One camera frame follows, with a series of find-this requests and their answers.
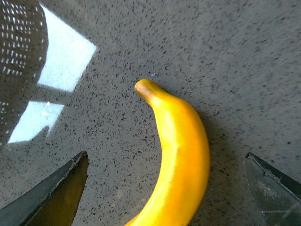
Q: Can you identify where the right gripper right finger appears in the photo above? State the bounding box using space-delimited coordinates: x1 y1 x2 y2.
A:
244 152 301 226

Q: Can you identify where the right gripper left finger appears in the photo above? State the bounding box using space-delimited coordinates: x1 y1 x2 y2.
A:
0 151 88 226

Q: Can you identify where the yellow banana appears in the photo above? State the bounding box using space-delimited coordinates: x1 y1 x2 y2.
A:
128 79 210 226

